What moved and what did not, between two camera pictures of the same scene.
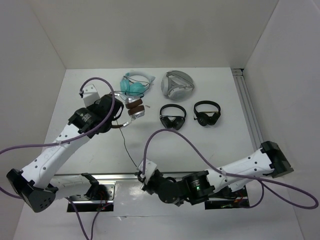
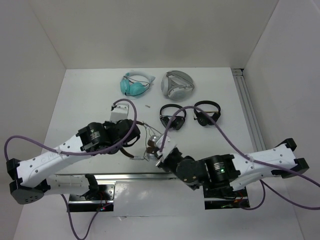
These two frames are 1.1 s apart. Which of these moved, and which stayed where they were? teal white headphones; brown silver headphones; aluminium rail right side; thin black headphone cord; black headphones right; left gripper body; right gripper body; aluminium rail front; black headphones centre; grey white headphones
Moved: right gripper body; thin black headphone cord; brown silver headphones; left gripper body
Stayed: grey white headphones; black headphones centre; teal white headphones; black headphones right; aluminium rail front; aluminium rail right side
